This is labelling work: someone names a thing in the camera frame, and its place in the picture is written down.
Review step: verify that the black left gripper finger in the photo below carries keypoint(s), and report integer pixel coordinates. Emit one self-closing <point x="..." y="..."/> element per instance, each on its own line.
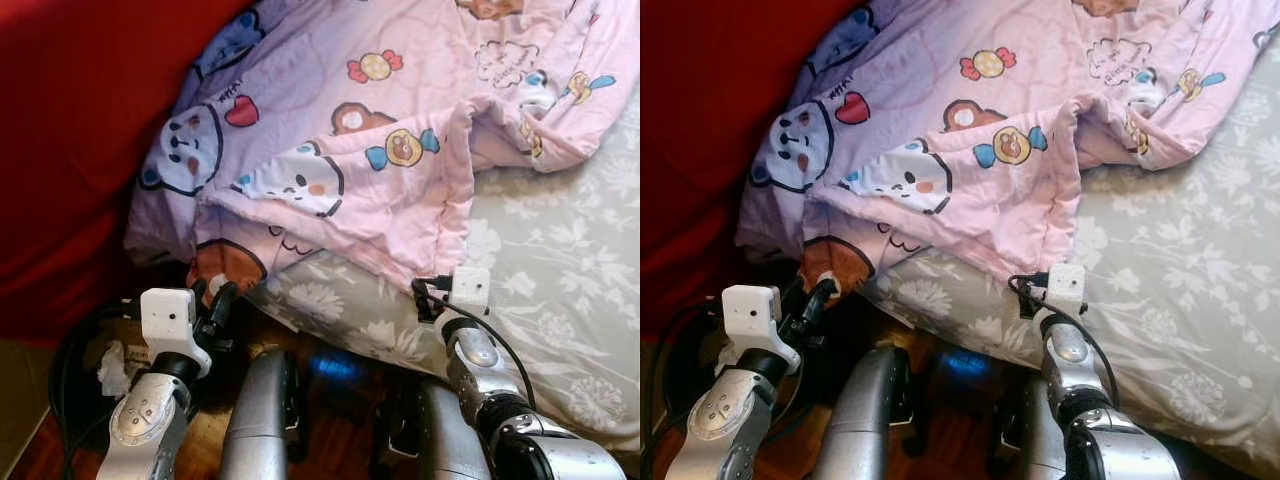
<point x="818" y="298"/>
<point x="224" y="300"/>

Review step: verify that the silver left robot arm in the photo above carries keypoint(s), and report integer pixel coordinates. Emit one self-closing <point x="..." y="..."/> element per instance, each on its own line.
<point x="145" y="420"/>
<point x="725" y="420"/>

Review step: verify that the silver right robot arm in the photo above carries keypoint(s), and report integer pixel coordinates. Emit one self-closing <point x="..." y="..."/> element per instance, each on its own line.
<point x="1075" y="345"/>
<point x="480" y="350"/>

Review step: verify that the silver left robot leg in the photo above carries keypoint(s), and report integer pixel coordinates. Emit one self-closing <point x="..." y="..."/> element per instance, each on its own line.
<point x="860" y="410"/>
<point x="255" y="410"/>

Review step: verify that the silver robot leg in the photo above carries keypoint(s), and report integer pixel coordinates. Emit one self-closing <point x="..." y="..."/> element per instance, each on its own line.
<point x="860" y="410"/>
<point x="445" y="440"/>
<point x="1030" y="435"/>
<point x="255" y="410"/>

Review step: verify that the crumpled white tissue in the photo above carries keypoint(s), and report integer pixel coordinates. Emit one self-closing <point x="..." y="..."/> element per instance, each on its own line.
<point x="118" y="372"/>

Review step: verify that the black waste bin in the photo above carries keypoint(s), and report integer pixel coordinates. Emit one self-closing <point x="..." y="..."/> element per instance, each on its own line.
<point x="70" y="390"/>
<point x="690" y="400"/>

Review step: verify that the grey floral bed sheet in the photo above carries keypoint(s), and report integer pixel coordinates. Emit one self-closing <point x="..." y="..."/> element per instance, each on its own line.
<point x="1190" y="280"/>
<point x="570" y="280"/>

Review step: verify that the silver right robot leg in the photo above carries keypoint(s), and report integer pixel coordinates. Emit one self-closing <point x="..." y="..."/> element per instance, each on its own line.
<point x="445" y="440"/>
<point x="1030" y="435"/>

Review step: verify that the red cushion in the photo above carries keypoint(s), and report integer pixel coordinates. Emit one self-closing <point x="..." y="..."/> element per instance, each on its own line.
<point x="720" y="150"/>
<point x="80" y="150"/>

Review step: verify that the pink cartoon print blanket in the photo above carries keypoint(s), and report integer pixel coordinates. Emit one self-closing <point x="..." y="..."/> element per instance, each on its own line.
<point x="1000" y="60"/>
<point x="400" y="80"/>

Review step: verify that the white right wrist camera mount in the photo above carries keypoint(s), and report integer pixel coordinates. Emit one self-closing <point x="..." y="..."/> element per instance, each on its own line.
<point x="1066" y="285"/>
<point x="470" y="288"/>

